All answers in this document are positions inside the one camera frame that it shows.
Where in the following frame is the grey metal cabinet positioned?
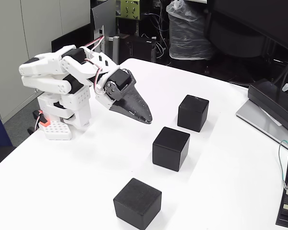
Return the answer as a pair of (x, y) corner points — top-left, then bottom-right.
(0, 0), (91, 124)

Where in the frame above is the clear plastic trash bag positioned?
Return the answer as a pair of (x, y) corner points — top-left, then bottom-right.
(166, 0), (213, 60)

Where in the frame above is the thin green cable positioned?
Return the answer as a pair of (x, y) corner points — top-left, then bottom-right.
(277, 139), (288, 191)

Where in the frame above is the black box on stand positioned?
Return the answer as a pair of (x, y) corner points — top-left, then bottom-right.
(247, 78), (288, 136)

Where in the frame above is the black flat panel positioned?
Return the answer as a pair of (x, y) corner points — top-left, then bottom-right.
(51, 23), (92, 53)

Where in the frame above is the orange black table clamp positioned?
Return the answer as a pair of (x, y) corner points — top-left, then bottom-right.
(27, 109), (51, 135)

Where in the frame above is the black equipment case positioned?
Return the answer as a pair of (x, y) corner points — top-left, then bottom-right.
(120, 33), (157, 65)

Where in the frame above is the yellow-green metal plate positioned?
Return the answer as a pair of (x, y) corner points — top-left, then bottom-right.
(115, 0), (140, 20)

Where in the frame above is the black computer monitor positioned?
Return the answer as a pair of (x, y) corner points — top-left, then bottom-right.
(212, 0), (288, 87)

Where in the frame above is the black flat device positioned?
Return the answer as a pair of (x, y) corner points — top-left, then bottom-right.
(275, 156), (288, 230)

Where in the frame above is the silver monitor stand base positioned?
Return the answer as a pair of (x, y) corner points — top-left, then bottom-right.
(235, 98), (288, 154)

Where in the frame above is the black cube block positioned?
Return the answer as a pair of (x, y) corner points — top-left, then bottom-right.
(152, 126), (191, 172)
(113, 177), (162, 230)
(177, 94), (210, 133)

